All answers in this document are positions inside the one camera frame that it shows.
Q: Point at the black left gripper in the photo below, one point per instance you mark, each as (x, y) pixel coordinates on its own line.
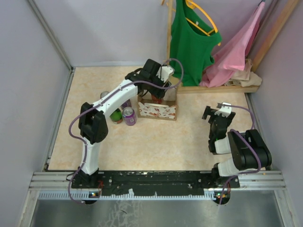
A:
(158, 90)

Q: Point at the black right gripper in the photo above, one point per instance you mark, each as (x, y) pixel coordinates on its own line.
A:
(215, 117)

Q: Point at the red can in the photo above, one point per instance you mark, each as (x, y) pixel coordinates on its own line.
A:
(104, 94)
(156, 100)

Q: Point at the purple can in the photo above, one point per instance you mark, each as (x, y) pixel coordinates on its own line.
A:
(126, 104)
(129, 116)

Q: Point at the green glass bottle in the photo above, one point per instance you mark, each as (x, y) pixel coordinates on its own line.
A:
(116, 117)

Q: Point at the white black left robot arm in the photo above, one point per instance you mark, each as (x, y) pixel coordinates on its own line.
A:
(93, 118)

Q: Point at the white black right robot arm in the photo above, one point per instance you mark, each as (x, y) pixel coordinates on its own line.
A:
(249, 153)

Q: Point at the patterned canvas tote bag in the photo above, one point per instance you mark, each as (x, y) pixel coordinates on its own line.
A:
(168, 110)

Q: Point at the beige cloth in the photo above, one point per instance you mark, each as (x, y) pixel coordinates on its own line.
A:
(244, 78)

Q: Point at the pink shirt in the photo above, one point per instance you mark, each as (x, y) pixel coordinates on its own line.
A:
(233, 55)

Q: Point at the green tank top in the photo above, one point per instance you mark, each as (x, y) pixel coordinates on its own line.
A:
(194, 60)

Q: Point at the yellow clothes hanger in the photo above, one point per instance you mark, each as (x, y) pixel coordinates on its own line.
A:
(203, 19)

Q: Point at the wooden clothes rack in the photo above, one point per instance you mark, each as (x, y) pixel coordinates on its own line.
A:
(262, 50)

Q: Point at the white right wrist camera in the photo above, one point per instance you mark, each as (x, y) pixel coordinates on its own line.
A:
(224, 109)

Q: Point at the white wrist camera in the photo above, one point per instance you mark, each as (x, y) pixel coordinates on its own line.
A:
(224, 109)
(164, 73)

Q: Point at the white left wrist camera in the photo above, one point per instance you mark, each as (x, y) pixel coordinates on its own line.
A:
(164, 73)

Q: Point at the aluminium rail frame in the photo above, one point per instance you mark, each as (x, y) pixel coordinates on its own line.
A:
(251, 200)

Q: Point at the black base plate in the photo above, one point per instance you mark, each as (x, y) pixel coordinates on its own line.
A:
(146, 183)

